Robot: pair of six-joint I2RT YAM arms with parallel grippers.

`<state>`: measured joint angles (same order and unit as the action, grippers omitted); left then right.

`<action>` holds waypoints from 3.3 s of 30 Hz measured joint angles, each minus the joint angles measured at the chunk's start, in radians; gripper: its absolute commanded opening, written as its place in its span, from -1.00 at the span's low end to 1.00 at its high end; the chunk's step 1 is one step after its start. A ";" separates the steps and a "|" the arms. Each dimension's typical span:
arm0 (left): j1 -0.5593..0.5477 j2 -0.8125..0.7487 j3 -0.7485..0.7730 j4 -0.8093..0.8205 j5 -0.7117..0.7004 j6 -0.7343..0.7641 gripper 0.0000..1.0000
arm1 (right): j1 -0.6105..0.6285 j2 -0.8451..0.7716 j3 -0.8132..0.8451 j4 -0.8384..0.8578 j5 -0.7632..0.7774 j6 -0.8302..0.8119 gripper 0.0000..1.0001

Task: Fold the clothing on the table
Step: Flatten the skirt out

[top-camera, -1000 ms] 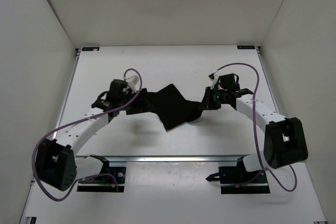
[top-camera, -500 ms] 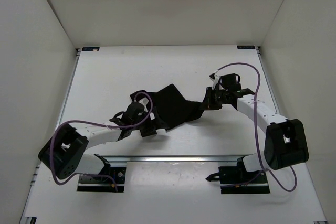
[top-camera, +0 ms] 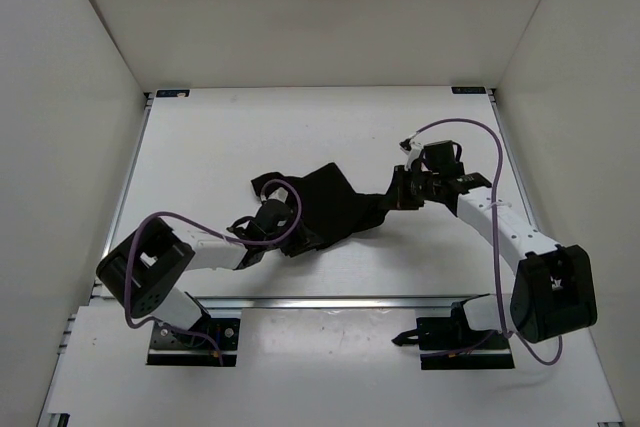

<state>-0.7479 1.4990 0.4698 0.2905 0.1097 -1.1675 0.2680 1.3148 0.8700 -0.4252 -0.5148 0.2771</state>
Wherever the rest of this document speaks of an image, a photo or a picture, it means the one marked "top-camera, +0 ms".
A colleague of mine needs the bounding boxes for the blue label sticker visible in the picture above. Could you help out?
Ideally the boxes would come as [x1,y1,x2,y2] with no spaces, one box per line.
[451,86,486,95]
[155,89,190,98]

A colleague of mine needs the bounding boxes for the aluminium rail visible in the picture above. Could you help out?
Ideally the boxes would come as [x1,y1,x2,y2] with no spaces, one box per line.
[198,296,467,310]

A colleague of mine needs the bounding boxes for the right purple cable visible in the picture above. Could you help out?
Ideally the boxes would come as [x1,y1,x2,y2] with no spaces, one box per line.
[407,118,564,366]

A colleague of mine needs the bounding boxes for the black skirt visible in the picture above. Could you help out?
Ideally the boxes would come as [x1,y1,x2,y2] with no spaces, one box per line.
[251,162,389,257]

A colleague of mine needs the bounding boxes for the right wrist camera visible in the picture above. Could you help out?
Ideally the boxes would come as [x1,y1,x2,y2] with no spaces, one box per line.
[399,135,423,171]

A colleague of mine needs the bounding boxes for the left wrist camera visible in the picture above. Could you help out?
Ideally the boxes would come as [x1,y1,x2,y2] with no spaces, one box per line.
[260,187,289,203]

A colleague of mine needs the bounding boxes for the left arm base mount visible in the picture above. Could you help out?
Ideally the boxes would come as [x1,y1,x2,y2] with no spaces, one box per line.
[146,310,241,368]

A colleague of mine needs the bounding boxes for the purple cable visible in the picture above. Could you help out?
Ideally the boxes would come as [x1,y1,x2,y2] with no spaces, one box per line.
[407,118,564,366]
[122,181,302,329]

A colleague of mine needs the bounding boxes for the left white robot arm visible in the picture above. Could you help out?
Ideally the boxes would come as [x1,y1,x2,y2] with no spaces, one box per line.
[96,199,323,345]

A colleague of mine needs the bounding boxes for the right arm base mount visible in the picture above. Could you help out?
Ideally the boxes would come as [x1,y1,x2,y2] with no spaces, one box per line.
[391,304,515,371]

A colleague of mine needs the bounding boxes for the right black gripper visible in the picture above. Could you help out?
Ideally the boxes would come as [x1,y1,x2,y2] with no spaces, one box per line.
[378,166,439,211]

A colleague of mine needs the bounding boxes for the left blue label sticker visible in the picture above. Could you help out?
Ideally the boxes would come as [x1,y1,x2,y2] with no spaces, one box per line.
[155,89,190,98]

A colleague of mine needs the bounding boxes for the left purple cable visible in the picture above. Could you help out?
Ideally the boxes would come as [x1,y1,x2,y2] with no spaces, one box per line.
[122,181,302,329]

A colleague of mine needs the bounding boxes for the right blue label sticker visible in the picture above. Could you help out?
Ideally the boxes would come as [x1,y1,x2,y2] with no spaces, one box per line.
[451,86,486,95]

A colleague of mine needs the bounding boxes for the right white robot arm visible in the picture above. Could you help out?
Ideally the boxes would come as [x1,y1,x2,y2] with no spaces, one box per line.
[384,139,597,348]

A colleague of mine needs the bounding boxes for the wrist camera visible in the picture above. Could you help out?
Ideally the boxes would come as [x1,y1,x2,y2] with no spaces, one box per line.
[260,187,289,203]
[399,135,423,171]

